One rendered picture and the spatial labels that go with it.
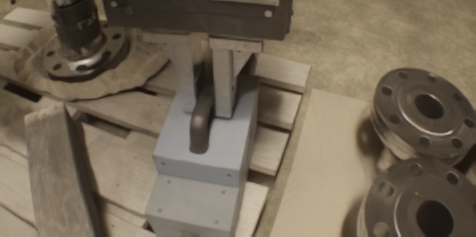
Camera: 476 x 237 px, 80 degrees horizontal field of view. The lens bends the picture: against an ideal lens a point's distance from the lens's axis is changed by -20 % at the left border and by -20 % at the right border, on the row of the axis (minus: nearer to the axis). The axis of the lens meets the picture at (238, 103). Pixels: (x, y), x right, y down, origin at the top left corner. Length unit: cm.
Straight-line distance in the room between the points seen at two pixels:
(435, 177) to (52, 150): 73
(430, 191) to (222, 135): 38
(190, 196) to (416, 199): 38
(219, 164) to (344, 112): 58
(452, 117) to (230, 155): 49
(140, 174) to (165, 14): 41
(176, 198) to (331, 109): 60
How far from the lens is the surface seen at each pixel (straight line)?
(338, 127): 98
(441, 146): 72
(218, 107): 54
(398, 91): 78
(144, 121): 81
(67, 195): 64
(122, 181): 73
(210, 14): 38
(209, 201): 55
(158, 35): 47
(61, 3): 89
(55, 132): 75
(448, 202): 65
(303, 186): 85
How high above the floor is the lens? 74
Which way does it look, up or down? 47 degrees down
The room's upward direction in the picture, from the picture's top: straight up
